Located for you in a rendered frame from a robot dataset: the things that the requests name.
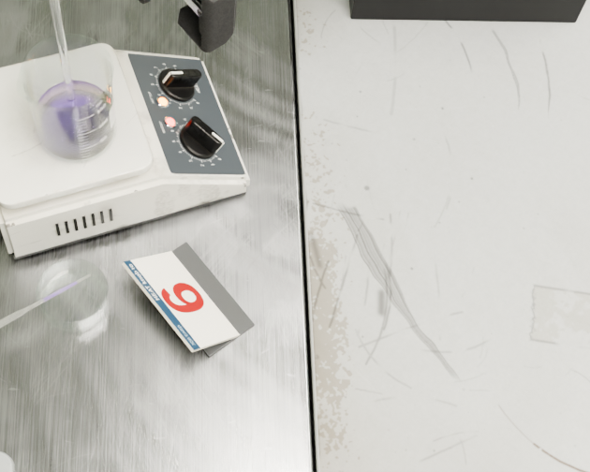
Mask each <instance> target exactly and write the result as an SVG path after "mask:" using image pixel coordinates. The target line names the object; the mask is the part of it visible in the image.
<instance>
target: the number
mask: <svg viewBox="0 0 590 472"><path fill-rule="evenodd" d="M133 264H134V265H135V266H136V267H137V269H138V270H139V271H140V273H141V274H142V275H143V276H144V278H145V279H146V280H147V281H148V283H149V284H150V285H151V286H152V288H153V289H154V290H155V292H156V293H157V294H158V295H159V297H160V298H161V299H162V300H163V302H164V303H165V304H166V305H167V307H168V308H169V309H170V311H171V312H172V313H173V314H174V315H175V316H176V317H177V318H178V320H179V321H180V322H181V323H182V325H183V326H184V327H185V329H186V330H187V331H188V332H189V334H190V335H191V336H192V337H193V339H194V340H195V341H196V342H197V344H198V345H201V344H204V343H207V342H210V341H213V340H215V339H218V338H221V337H224V336H227V335H230V334H233V332H232V331H231V330H230V328H229V327H228V326H227V324H226V323H225V322H224V321H223V319H222V318H221V317H220V316H219V315H218V314H217V313H216V312H215V310H214V309H213V308H212V307H211V306H210V304H209V303H208V302H207V301H206V299H205V298H204V297H203V296H202V294H201V293H200V292H199V291H198V289H197V288H196V287H195V286H194V284H193V283H192V282H191V281H190V280H189V278H188V277H187V276H186V275H185V273H184V272H183V271H182V270H181V268H180V267H179V266H178V265H177V263H176V262H175V261H174V260H173V258H172V257H171V256H170V255H165V256H161V257H156V258H148V259H144V260H140V261H135V262H133Z"/></svg>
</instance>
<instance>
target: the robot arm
mask: <svg viewBox="0 0 590 472"><path fill-rule="evenodd" d="M185 2H186V3H187V5H186V6H185V7H182V8H180V13H179V18H178V24H179V25H180V26H181V27H182V28H183V29H184V31H185V32H186V33H187V34H188V35H189V36H190V37H191V38H192V40H193V41H194V42H195V43H196V44H197V45H198V46H199V48H200V49H201V50H202V51H204V52H212V51H214V50H216V49H217V48H219V47H221V46H222V45H224V44H226V43H227V42H228V40H229V39H230V37H231V36H232V35H233V33H234V29H235V19H236V4H237V0H185Z"/></svg>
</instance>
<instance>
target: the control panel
mask: <svg viewBox="0 0 590 472"><path fill-rule="evenodd" d="M128 58H129V61H130V64H131V65H132V68H133V71H134V74H135V76H136V79H137V82H138V84H139V87H140V91H141V93H142V96H143V99H144V102H145V104H146V107H147V110H148V112H149V114H150V117H151V120H152V123H153V125H154V128H155V132H156V135H157V137H158V140H159V142H160V145H161V148H162V151H163V153H164V156H165V158H166V161H167V163H168V166H169V169H170V172H171V173H174V174H226V175H244V174H245V172H244V169H243V165H242V163H241V160H240V158H239V156H238V153H237V151H236V148H235V146H234V143H233V141H232V138H231V136H230V134H229V130H228V128H227V125H226V122H225V120H224V117H223V115H222V112H221V110H220V108H219V106H218V103H217V101H216V98H215V96H214V92H213V89H212V87H211V84H210V82H209V80H208V77H207V75H206V72H205V70H204V67H203V65H202V62H201V61H200V60H196V59H185V58H175V57H165V56H154V55H144V54H135V53H128ZM167 68H173V69H197V70H199V71H200V72H201V78H200V79H199V81H198V82H197V83H196V85H195V86H194V87H195V94H194V95H193V97H192V98H191V99H190V100H188V101H186V102H181V101H177V100H174V99H172V98H171V97H169V96H168V95H166V94H165V93H164V91H163V90H162V89H161V87H160V84H159V80H158V78H159V75H160V74H161V72H162V71H163V70H165V69H167ZM160 97H164V98H166V99H167V101H168V104H167V106H163V105H161V104H160V103H159V101H158V99H159V98H160ZM193 116H197V117H199V118H200V120H202V121H203V122H204V123H205V124H206V125H208V126H209V127H210V128H211V129H212V130H213V131H215V132H216V133H217V134H218V135H219V136H220V137H222V139H223V140H224V144H223V145H222V147H221V148H220V149H219V150H218V151H217V152H216V153H214V155H213V156H212V157H210V158H207V159H201V158H197V157H195V156H193V155H191V154H190V153H189V152H188V151H187V150H186V149H185V148H184V146H183V145H182V143H181V140H180V133H181V131H182V129H183V128H184V126H185V125H186V124H187V123H188V122H189V120H190V119H191V118H192V117H193ZM167 118H172V119H173V120H174V121H175V125H174V126H170V125H168V124H167V122H166V119H167Z"/></svg>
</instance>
